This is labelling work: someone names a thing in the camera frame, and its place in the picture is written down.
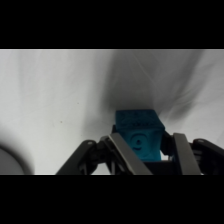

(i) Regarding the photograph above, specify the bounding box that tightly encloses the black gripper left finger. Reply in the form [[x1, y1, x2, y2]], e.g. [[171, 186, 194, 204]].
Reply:
[[55, 132, 153, 175]]

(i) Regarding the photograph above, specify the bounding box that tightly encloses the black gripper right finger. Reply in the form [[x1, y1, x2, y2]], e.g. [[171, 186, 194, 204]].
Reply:
[[172, 132, 224, 175]]

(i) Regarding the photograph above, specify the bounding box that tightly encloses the blue cube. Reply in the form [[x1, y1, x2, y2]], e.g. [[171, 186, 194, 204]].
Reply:
[[114, 108, 167, 164]]

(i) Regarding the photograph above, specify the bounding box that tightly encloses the grey bowl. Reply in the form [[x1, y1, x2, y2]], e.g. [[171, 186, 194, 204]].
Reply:
[[0, 145, 35, 175]]

